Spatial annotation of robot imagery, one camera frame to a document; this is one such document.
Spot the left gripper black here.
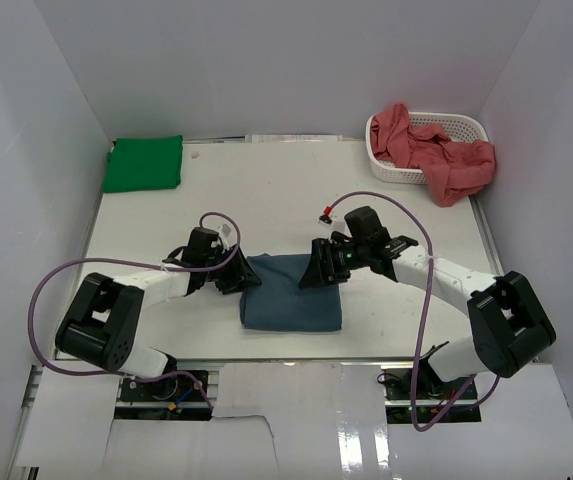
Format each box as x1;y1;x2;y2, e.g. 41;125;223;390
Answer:
203;245;261;296

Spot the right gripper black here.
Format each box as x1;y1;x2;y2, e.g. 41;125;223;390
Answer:
298;238;369;290

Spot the blue t shirt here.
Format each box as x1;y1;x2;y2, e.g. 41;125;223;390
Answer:
239;254;342;333

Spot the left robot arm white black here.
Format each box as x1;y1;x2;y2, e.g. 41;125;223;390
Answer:
55;227;262;399

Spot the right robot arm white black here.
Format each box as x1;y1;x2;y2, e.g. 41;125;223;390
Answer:
299;206;557;399

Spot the folded green t shirt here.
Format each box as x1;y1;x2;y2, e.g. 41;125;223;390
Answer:
102;135;183;193

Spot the red t shirt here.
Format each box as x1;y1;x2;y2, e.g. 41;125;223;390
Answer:
368;103;495;207

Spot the white perforated plastic basket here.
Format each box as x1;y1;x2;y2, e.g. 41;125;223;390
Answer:
365;111;489;185

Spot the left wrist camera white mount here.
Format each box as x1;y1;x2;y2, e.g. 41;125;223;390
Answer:
216;224;233;249

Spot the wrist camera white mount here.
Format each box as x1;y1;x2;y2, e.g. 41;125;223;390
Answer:
318;206;346;238
216;224;233;249

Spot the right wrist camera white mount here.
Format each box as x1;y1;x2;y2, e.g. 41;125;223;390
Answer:
318;206;346;238

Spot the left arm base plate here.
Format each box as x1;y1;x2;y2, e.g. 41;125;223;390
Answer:
114;370;212;421

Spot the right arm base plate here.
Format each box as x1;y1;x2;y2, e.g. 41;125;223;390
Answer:
376;368;482;425

